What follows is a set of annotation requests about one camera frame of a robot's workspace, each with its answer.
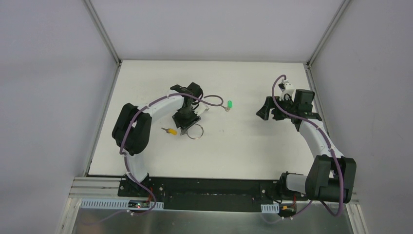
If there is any silver keyring with clips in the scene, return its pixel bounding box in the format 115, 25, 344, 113
181, 123, 205, 140

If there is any green tagged key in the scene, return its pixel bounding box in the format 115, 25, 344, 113
221, 100, 233, 112

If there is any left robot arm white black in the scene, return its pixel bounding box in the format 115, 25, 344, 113
112, 82, 204, 197

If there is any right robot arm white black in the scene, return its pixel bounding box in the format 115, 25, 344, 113
256, 89, 357, 204

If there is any yellow tagged key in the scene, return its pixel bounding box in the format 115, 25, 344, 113
162, 128, 178, 135

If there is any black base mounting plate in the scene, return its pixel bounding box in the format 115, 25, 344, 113
117, 175, 309, 213

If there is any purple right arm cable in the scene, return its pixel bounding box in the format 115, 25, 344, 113
261, 74, 345, 224

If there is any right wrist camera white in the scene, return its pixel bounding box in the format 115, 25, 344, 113
279, 80, 295, 101

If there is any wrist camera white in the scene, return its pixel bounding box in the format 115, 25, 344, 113
279, 80, 295, 101
194, 103, 209, 116

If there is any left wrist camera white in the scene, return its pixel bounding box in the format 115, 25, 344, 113
194, 103, 209, 116

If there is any aluminium frame post right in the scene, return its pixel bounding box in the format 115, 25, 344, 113
306, 0, 352, 69

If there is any aluminium frame post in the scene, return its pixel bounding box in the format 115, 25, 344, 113
82, 0, 122, 67
306, 0, 352, 69

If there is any aluminium front rail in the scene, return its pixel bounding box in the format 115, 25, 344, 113
68, 176, 359, 205

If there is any aluminium frame post left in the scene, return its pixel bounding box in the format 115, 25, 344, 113
82, 0, 122, 67

